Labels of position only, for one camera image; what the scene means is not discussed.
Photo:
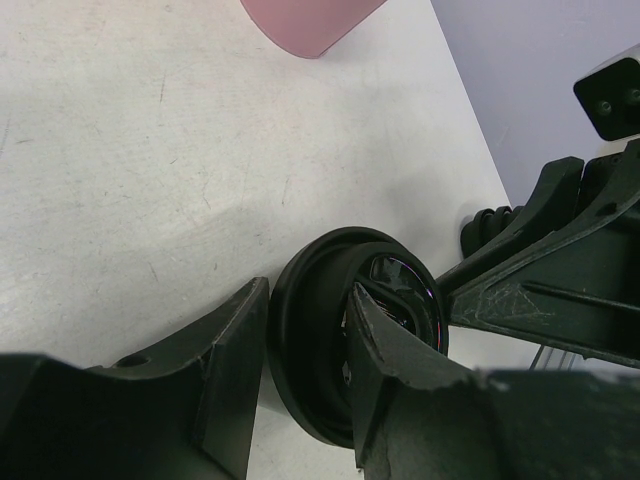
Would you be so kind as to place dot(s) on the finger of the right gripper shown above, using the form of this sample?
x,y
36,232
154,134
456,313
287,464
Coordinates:
x,y
550,207
576,289

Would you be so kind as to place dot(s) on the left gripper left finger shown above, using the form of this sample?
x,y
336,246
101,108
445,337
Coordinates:
x,y
182,408

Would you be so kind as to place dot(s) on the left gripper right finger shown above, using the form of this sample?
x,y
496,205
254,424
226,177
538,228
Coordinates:
x,y
416,414

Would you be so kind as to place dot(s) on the black cup lid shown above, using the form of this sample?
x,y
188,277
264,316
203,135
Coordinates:
x,y
309,325

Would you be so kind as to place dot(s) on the stack of black lids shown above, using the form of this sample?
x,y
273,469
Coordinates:
x,y
484,227

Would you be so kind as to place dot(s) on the pink straw holder cup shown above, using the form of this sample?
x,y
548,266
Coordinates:
x,y
308,28

